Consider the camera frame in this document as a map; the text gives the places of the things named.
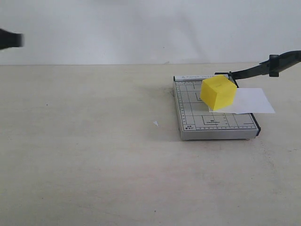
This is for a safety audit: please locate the black cutter blade lever arm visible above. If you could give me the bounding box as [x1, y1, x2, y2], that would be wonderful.
[215, 50, 301, 80]

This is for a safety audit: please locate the yellow cube block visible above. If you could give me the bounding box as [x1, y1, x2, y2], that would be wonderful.
[200, 74, 238, 111]

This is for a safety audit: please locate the grey metal paper cutter base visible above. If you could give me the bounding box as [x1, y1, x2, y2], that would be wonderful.
[173, 75, 261, 140]

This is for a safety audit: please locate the white paper sheet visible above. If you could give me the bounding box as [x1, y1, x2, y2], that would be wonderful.
[208, 88, 275, 114]

